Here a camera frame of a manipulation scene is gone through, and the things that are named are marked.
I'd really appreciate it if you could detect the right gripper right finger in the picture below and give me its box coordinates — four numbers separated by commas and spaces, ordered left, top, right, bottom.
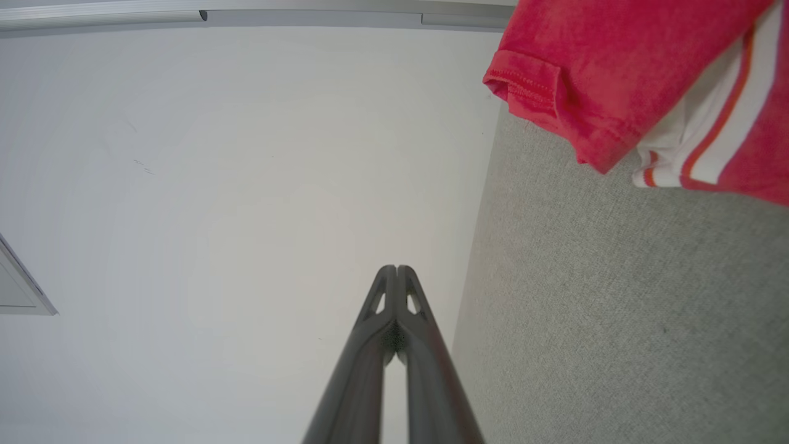
398, 265, 486, 444

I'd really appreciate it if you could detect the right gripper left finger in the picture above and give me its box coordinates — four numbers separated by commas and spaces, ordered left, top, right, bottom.
302, 265, 398, 444

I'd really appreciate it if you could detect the red and white shirt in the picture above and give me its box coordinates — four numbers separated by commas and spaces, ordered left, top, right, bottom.
483, 0, 789, 207

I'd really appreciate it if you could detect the grey framed wall panel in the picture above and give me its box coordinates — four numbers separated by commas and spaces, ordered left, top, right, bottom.
0, 234, 58, 316

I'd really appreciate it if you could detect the grey wall trim rail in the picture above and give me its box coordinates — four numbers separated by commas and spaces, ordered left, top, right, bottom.
0, 0, 518, 31

